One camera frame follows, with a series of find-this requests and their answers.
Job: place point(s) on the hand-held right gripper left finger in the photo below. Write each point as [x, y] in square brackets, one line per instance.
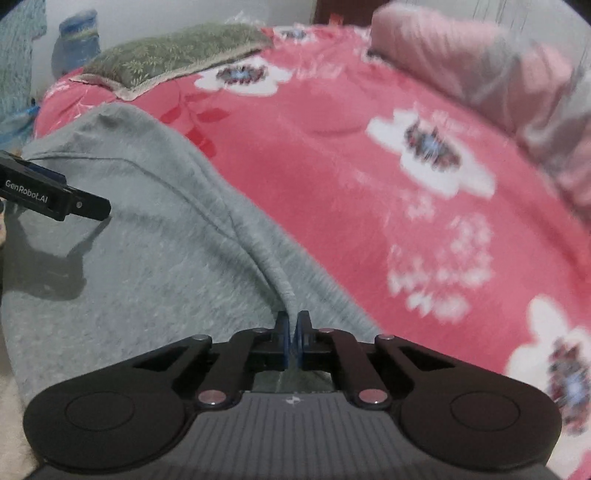
[284, 341]

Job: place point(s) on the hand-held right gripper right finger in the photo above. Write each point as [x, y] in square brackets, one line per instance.
[302, 341]

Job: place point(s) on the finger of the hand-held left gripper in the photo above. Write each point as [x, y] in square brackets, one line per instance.
[90, 205]

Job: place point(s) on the grey pants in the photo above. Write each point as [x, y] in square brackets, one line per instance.
[161, 277]

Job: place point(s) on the teal hanging cloth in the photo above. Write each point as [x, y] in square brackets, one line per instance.
[18, 60]

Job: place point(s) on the green patterned pillow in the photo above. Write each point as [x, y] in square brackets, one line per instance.
[175, 55]

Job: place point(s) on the red floral blanket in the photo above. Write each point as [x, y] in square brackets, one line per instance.
[323, 161]

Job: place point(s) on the cream fuzzy cloth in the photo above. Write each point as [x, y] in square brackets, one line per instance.
[11, 415]

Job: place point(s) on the pink duvet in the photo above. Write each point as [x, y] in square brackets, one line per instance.
[438, 50]

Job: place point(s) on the brown wooden door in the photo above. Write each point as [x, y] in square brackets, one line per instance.
[346, 9]

